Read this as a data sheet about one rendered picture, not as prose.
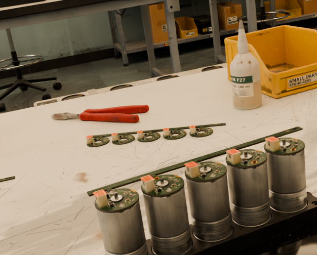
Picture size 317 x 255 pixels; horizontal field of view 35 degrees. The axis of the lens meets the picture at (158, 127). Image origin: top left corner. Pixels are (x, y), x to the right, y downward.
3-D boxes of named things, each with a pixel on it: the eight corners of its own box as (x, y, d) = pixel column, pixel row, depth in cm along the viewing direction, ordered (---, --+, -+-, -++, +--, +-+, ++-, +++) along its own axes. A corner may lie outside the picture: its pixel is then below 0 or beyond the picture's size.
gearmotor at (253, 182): (279, 230, 31) (274, 157, 30) (246, 243, 31) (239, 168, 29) (257, 214, 34) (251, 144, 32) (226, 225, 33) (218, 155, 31)
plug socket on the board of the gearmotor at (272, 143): (283, 149, 31) (282, 138, 31) (272, 152, 30) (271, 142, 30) (275, 144, 31) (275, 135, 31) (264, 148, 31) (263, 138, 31)
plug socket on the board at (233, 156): (244, 161, 30) (243, 151, 30) (232, 165, 30) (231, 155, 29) (237, 157, 31) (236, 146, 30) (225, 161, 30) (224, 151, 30)
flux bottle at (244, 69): (229, 103, 60) (221, 20, 56) (255, 98, 60) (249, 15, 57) (238, 112, 56) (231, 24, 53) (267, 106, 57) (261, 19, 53)
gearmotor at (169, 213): (200, 260, 30) (190, 184, 28) (163, 275, 29) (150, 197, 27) (183, 241, 32) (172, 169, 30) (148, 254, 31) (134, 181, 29)
